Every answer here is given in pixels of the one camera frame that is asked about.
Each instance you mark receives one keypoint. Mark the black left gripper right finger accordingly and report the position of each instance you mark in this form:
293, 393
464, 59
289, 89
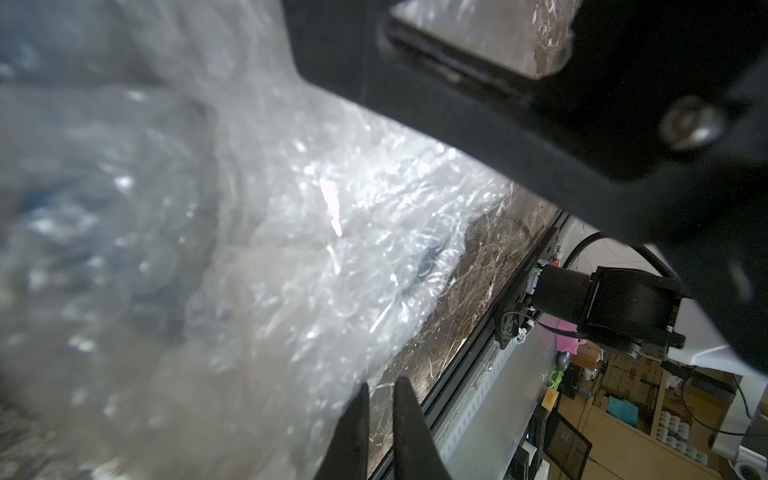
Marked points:
415, 454

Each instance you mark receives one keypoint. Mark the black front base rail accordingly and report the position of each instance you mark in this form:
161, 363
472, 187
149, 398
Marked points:
477, 392

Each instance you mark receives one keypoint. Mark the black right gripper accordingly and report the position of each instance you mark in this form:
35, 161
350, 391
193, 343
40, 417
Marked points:
654, 130

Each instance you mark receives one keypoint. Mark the clear bubble wrap sheet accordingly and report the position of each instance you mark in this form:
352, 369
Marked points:
202, 255

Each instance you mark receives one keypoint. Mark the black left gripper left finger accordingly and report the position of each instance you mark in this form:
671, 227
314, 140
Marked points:
347, 455

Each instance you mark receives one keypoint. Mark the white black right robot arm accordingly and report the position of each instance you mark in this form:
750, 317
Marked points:
621, 309

